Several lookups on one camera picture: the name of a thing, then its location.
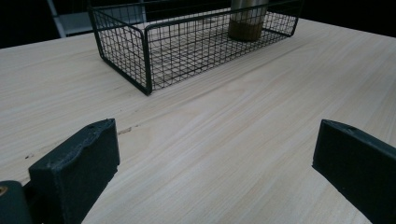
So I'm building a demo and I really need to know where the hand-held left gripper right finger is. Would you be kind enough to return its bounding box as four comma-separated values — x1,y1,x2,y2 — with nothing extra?
312,119,396,224

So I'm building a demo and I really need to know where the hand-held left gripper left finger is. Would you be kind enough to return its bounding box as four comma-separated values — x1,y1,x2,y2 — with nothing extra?
28,118,121,224

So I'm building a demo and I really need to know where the black wire basket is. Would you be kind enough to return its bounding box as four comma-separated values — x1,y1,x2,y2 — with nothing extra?
88,0,304,97

